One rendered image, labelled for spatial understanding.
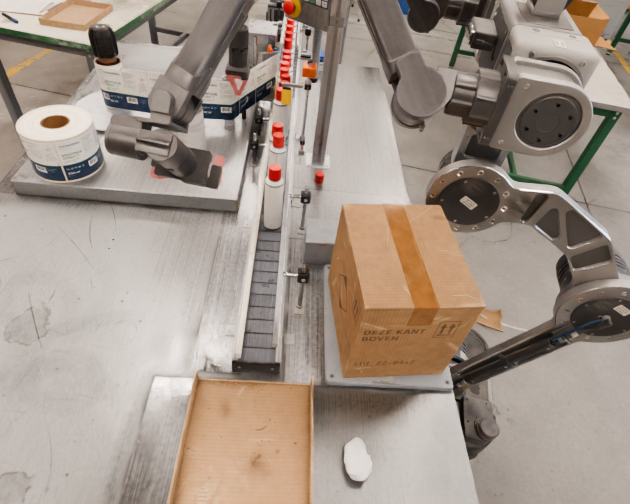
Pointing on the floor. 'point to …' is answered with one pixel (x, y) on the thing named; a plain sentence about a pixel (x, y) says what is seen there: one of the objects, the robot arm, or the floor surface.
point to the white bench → (59, 38)
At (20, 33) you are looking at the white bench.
